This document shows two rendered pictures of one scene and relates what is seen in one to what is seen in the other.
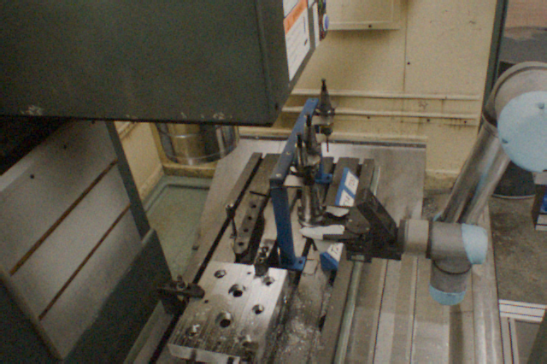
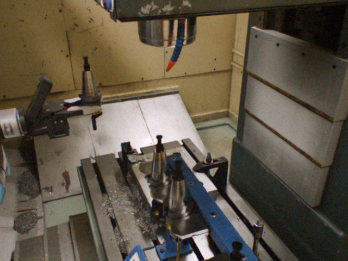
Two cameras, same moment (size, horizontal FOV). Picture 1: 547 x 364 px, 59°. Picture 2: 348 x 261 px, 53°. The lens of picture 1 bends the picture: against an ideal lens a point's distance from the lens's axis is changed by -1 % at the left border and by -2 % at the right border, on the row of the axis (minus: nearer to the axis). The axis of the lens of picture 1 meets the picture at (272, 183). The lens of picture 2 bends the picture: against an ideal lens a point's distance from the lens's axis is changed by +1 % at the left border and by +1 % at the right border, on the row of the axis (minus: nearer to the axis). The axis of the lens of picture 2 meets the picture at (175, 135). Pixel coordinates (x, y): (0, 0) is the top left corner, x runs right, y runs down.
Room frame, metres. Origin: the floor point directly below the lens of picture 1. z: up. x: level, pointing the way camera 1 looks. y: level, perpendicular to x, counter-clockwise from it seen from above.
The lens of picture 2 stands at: (1.59, -0.50, 1.69)
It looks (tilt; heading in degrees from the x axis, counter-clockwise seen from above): 29 degrees down; 138
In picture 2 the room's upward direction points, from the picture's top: straight up
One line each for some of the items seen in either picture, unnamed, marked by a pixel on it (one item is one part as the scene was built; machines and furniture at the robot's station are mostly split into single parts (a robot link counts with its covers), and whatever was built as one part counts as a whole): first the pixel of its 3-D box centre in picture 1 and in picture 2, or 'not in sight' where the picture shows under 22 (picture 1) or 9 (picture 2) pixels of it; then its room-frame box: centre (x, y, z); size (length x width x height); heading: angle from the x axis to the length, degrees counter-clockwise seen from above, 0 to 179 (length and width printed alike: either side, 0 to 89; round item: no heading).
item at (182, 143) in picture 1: (197, 120); (167, 17); (0.87, 0.13, 1.52); 0.16 x 0.16 x 0.12
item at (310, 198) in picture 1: (310, 196); (88, 81); (0.78, -0.07, 1.36); 0.04 x 0.04 x 0.07
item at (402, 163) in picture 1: (302, 211); not in sight; (1.48, -0.10, 0.75); 0.89 x 0.70 x 0.26; 69
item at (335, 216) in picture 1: (327, 220); (85, 117); (0.80, -0.11, 1.27); 0.09 x 0.03 x 0.06; 56
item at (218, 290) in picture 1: (232, 311); (169, 178); (0.85, 0.15, 0.97); 0.29 x 0.23 x 0.05; 159
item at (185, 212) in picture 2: (310, 148); (178, 208); (1.20, -0.12, 1.21); 0.06 x 0.06 x 0.03
